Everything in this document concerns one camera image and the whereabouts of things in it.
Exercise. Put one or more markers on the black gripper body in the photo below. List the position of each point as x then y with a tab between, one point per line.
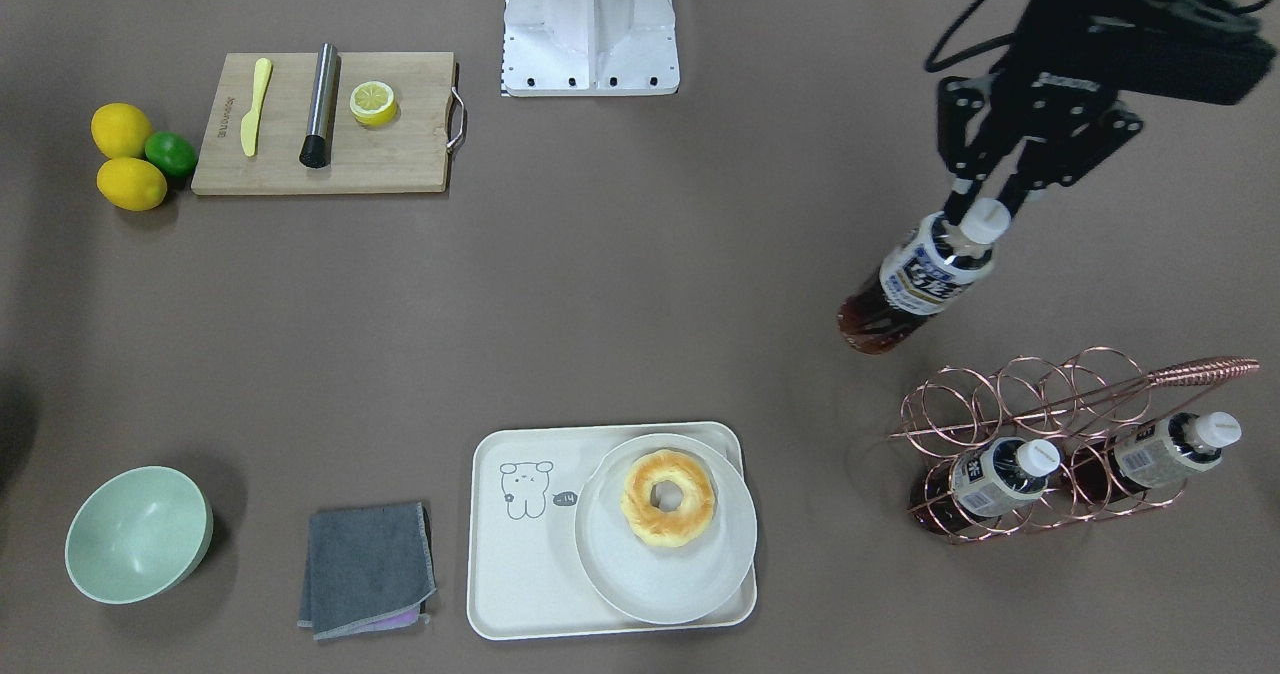
1062	54

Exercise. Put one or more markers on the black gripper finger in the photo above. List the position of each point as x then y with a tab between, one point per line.
974	133
1068	156

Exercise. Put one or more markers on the tea bottle robot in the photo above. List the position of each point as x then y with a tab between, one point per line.
939	262

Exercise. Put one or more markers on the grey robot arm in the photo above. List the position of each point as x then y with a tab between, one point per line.
1054	94

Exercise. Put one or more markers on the tea bottle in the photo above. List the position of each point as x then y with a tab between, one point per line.
984	484
1152	456

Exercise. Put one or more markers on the cream rabbit print tray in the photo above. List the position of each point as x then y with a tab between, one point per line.
525	579

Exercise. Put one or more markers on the glazed donut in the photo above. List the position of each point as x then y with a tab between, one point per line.
648	521

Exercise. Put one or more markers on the bamboo cutting board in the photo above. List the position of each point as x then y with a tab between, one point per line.
410	155

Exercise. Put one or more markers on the white round plate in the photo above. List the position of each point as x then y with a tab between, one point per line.
665	586

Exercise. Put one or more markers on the half lemon slice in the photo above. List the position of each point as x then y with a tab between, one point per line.
373	103

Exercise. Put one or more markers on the steel muddler black tip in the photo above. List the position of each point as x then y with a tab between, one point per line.
315	148

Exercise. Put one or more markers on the yellow plastic knife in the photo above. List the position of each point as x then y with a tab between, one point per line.
250	122

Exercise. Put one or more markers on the grey folded cloth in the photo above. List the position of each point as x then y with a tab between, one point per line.
367	569

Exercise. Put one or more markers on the green lime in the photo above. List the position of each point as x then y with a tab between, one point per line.
176	157

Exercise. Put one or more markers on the yellow lemon lower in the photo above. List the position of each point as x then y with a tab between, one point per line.
132	184

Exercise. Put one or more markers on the yellow lemon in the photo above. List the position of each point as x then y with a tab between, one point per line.
132	184
120	130

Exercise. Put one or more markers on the yellow lemon upper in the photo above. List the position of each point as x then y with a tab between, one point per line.
120	130

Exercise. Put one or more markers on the mint green bowl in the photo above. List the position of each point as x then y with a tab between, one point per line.
138	535

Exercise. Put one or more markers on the copper wire bottle rack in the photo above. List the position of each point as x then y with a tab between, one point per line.
1096	394

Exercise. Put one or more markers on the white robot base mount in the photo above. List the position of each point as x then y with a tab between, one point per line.
589	48

